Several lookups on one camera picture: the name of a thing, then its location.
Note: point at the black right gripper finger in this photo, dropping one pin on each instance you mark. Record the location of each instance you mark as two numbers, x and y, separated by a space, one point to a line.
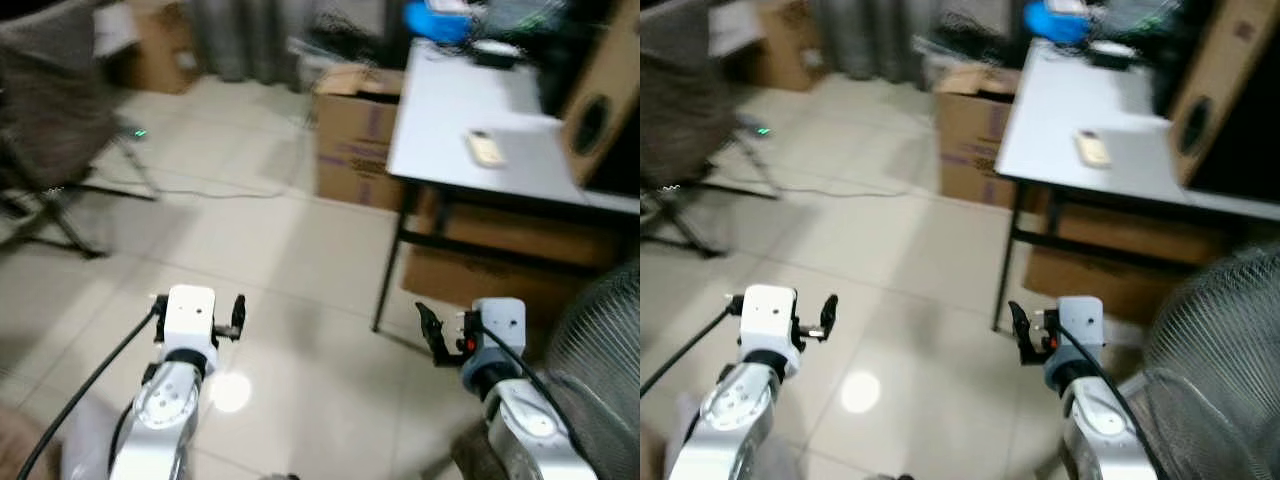
1020 330
432 330

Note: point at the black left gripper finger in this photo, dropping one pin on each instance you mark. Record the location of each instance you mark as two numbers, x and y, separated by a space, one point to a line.
735 304
829 315
158 304
238 315

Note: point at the wide low cardboard box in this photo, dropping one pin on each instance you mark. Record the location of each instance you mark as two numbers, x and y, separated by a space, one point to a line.
1110 270
500 275

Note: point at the small beige remote control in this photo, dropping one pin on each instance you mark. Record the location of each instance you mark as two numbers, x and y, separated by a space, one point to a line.
486 149
1093 149

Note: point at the printed open cardboard box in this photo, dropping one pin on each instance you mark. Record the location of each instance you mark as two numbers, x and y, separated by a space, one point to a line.
355 140
970 140

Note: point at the grey fabric chair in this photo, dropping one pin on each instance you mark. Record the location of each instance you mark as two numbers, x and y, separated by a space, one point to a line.
685 110
55 110

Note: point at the white table with black legs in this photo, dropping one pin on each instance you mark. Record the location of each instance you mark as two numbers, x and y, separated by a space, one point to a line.
450 120
1060 120

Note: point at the cardboard box with round hole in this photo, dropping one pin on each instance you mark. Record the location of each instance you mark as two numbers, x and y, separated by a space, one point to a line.
1215 100
600 110

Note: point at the plain brown cardboard box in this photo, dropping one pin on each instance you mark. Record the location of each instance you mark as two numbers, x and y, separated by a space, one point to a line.
785 35
160 50

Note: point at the grey curtain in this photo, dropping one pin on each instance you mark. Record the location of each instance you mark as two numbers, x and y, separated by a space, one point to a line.
240 40
865 38

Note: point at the small black and white device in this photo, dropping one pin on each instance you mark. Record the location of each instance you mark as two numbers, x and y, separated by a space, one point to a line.
494 53
1112 53

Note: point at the blue rounded object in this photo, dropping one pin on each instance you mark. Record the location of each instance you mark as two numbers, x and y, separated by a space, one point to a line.
1055 22
435 22

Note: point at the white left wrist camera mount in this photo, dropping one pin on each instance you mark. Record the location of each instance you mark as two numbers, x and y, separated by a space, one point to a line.
768 318
190 315

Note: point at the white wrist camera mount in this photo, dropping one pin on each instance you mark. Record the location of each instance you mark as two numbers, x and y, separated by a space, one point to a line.
190 315
1080 320
500 325
768 318

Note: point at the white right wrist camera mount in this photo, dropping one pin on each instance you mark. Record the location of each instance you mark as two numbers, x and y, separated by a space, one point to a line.
500 325
1080 320

